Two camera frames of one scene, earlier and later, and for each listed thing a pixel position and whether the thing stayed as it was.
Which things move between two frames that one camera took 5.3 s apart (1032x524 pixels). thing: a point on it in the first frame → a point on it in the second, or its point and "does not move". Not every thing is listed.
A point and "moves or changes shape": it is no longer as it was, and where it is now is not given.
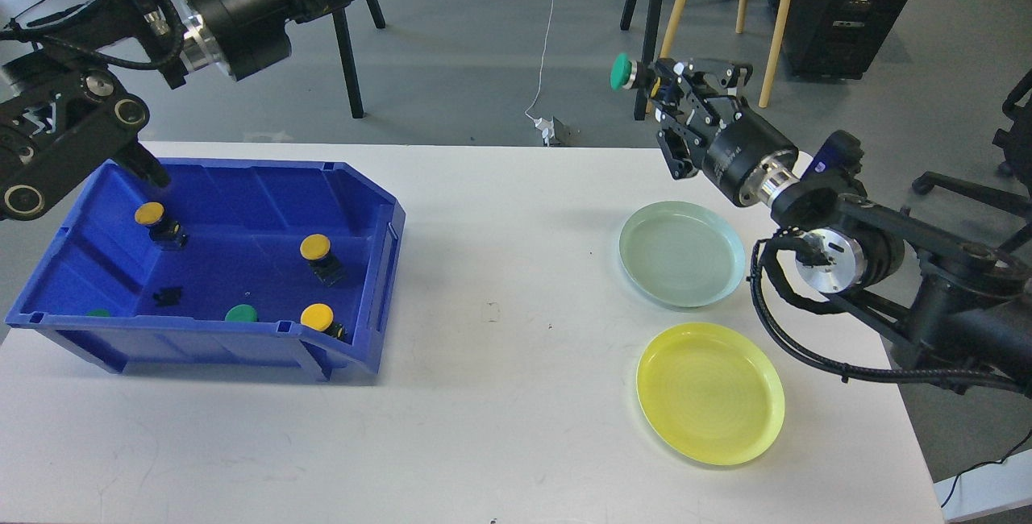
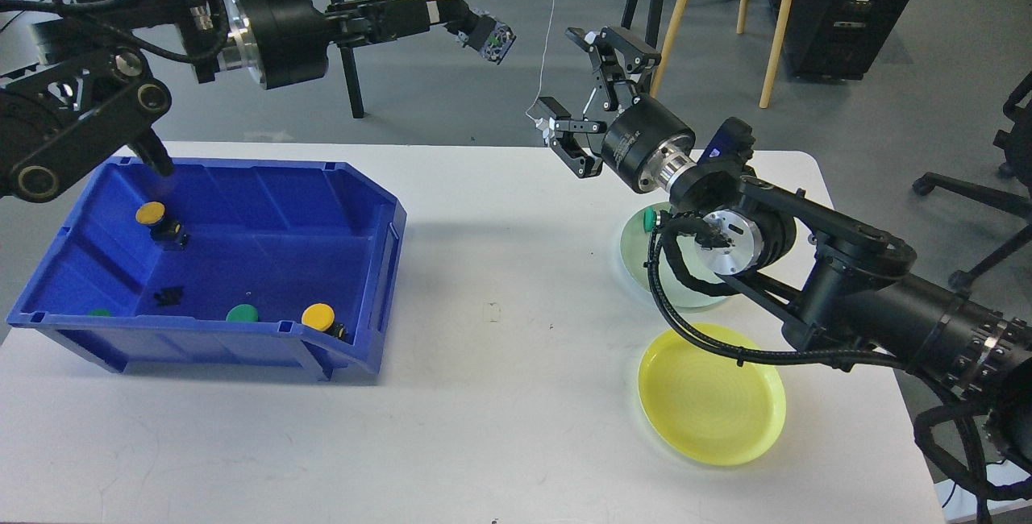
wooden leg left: [677, 11] does not move
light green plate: [680, 254] does not move
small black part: [168, 296] does not move
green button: [622, 72] moves or changes shape
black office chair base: [1016, 141] does not move
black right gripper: [748, 160] → [647, 144]
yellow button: [315, 248] → [501, 39]
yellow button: [319, 317] does not move
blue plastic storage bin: [240, 267] does not move
